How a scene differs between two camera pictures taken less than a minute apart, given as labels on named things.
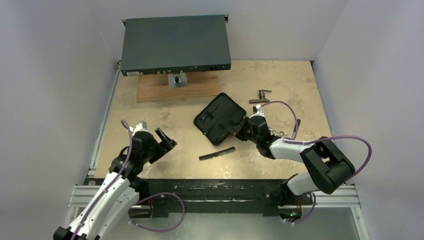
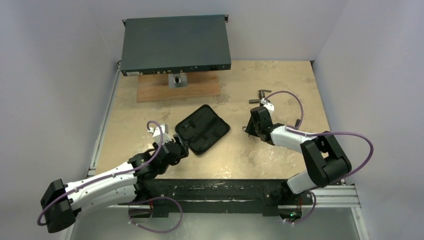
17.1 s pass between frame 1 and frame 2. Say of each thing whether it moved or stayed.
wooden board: stayed
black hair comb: moved
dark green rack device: stayed
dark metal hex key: stayed
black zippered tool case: moved
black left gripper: moved
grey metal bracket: stayed
